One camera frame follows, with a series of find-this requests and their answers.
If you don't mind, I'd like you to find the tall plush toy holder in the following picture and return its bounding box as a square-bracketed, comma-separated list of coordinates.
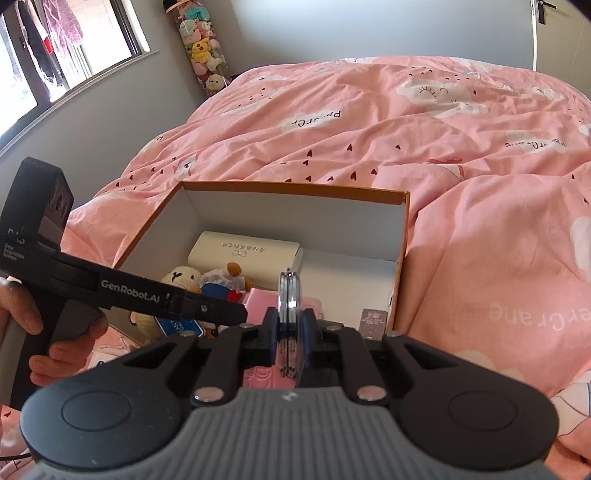
[162, 0, 230, 97]

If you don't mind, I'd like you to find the blue card pack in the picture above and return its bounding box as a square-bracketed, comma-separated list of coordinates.
[154, 317, 205, 338]

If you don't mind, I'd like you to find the pink square box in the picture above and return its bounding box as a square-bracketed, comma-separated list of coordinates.
[242, 288, 324, 389]

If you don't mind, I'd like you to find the pink patterned duvet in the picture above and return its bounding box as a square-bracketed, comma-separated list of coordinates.
[62, 56, 590, 479]

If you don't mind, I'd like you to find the window with frame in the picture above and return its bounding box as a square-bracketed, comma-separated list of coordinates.
[1, 0, 149, 146]

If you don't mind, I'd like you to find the round silver compact mirror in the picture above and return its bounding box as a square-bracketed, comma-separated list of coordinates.
[276, 269, 304, 380]

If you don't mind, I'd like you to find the white tissue pack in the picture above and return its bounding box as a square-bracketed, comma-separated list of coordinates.
[187, 231, 304, 290]

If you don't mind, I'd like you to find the person left hand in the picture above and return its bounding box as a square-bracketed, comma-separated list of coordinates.
[0, 276, 110, 388]

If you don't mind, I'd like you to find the small plush toys bundle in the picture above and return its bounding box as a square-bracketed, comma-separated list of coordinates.
[130, 262, 253, 342]

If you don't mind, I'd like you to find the black small box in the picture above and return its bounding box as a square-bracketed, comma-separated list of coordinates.
[359, 308, 388, 341]

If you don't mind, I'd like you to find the orange cardboard box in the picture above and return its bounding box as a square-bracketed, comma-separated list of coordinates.
[115, 182, 410, 328]

